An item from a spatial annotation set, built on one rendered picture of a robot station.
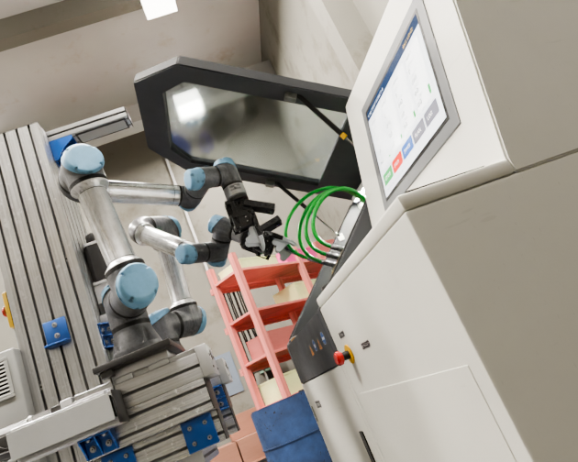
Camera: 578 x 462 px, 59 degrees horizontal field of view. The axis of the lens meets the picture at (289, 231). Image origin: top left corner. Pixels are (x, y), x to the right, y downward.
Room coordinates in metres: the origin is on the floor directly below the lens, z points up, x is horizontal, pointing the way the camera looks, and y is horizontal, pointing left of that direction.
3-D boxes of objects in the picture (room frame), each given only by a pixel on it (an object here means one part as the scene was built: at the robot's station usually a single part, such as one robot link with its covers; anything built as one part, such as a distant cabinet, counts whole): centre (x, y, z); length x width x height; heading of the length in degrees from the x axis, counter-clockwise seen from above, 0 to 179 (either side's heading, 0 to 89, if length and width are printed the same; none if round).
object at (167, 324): (2.02, 0.62, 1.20); 0.13 x 0.12 x 0.14; 141
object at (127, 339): (1.52, 0.56, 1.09); 0.15 x 0.15 x 0.10
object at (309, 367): (1.81, 0.08, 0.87); 0.62 x 0.04 x 0.16; 16
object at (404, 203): (1.16, -0.19, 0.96); 0.70 x 0.22 x 0.03; 16
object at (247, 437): (8.24, 2.04, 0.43); 1.47 x 1.12 x 0.85; 98
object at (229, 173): (1.67, 0.12, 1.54); 0.09 x 0.08 x 0.11; 126
